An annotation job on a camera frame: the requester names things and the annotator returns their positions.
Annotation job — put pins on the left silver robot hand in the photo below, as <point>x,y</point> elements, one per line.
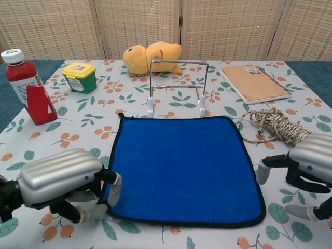
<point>59,176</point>

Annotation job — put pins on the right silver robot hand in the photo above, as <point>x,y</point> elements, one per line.
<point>313,158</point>

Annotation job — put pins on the blue cloth with black trim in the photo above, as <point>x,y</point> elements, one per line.
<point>181,168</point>

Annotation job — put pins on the floral tablecloth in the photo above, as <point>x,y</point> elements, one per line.
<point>77,124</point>

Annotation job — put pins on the brown spiral notebook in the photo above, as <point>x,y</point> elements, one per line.
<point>254,83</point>

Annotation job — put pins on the red bottle with white cap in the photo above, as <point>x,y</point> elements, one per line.
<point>26,85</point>

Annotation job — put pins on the green jar with yellow lid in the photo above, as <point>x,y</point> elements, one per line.
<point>80,80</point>

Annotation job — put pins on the yellow plush toy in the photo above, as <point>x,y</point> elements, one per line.
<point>137,58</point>

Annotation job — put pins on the bamboo folding screen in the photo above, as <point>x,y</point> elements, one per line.
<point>64,26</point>

